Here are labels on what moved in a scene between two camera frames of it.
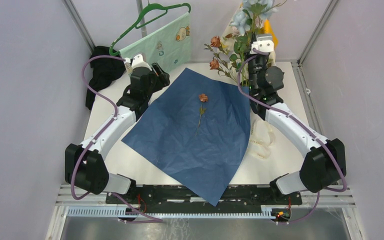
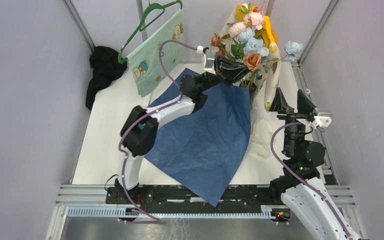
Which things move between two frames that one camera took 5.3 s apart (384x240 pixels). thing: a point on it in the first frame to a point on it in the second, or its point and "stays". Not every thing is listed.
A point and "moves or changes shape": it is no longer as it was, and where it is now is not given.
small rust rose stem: [203, 98] moves or changes shape
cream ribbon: [262, 138] stays
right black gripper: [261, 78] to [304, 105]
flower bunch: [227, 54] moves or changes shape
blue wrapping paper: [196, 133] stays
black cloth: [102, 70] stays
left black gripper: [163, 80] to [230, 70]
